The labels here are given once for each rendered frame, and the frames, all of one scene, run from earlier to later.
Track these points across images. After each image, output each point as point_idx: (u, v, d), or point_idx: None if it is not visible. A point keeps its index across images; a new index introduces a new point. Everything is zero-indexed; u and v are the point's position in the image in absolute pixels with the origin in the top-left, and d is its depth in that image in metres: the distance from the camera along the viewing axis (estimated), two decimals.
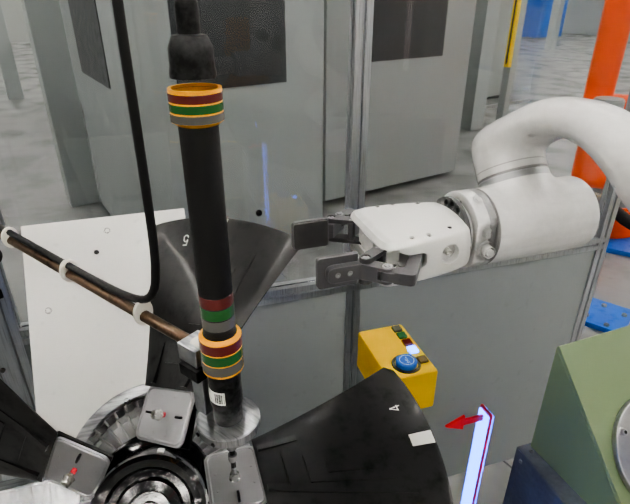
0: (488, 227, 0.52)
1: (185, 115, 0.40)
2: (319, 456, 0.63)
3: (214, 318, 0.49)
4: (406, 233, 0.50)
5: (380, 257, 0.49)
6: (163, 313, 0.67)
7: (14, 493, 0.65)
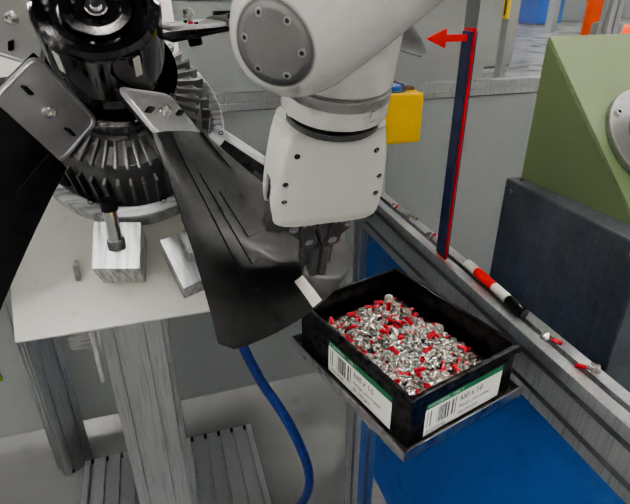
0: (387, 97, 0.39)
1: None
2: (228, 183, 0.53)
3: None
4: (366, 196, 0.45)
5: None
6: None
7: None
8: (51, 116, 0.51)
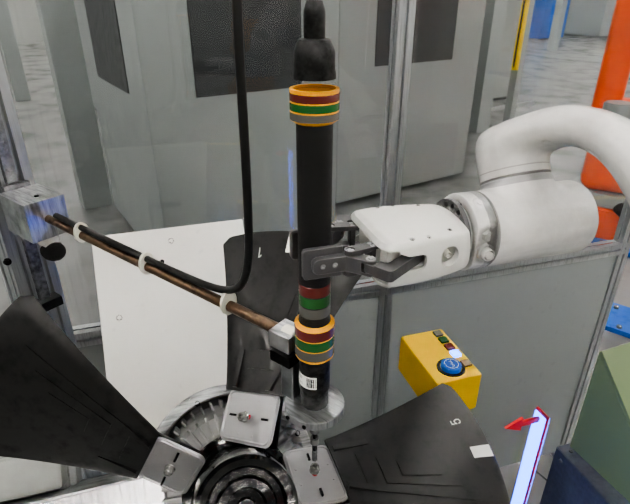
0: (488, 230, 0.52)
1: (308, 114, 0.43)
2: None
3: (314, 306, 0.52)
4: (406, 234, 0.50)
5: (369, 253, 0.50)
6: (388, 429, 0.73)
7: (104, 490, 0.69)
8: None
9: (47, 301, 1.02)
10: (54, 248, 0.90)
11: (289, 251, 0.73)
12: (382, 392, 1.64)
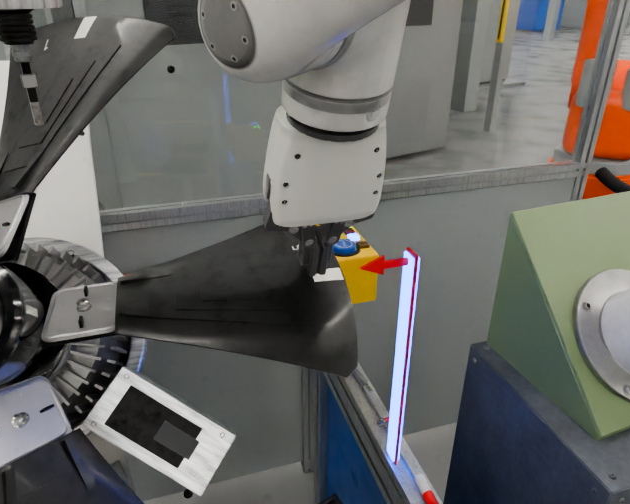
0: (387, 97, 0.39)
1: None
2: None
3: None
4: (367, 196, 0.45)
5: None
6: (206, 260, 0.56)
7: None
8: None
9: None
10: None
11: (79, 37, 0.56)
12: None
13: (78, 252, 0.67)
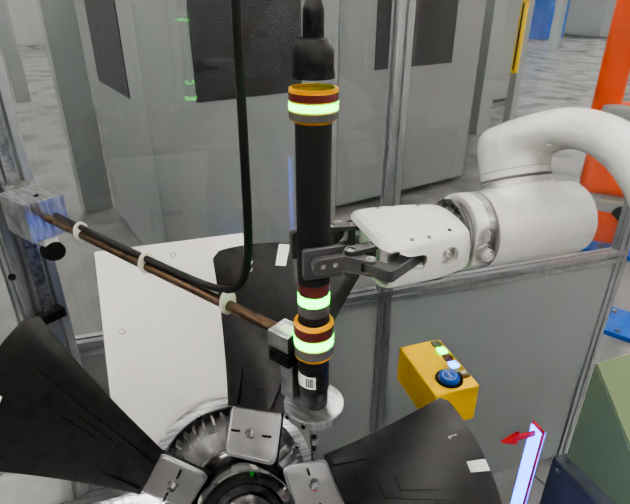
0: (488, 230, 0.52)
1: (307, 113, 0.43)
2: None
3: (313, 306, 0.52)
4: (406, 235, 0.50)
5: (369, 253, 0.50)
6: None
7: None
8: (168, 488, 0.63)
9: (51, 313, 1.03)
10: (53, 248, 0.90)
11: (469, 466, 0.73)
12: (381, 399, 1.65)
13: None
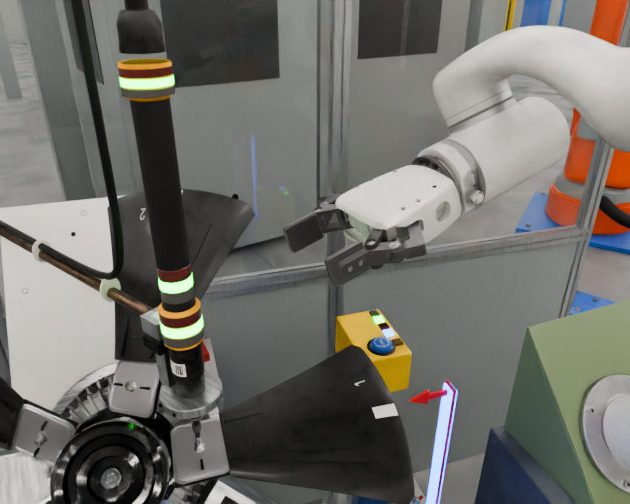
0: (470, 174, 0.52)
1: (134, 88, 0.42)
2: None
3: (171, 290, 0.51)
4: (396, 206, 0.50)
5: (382, 237, 0.49)
6: None
7: None
8: (35, 442, 0.59)
9: None
10: None
11: (374, 412, 0.68)
12: None
13: None
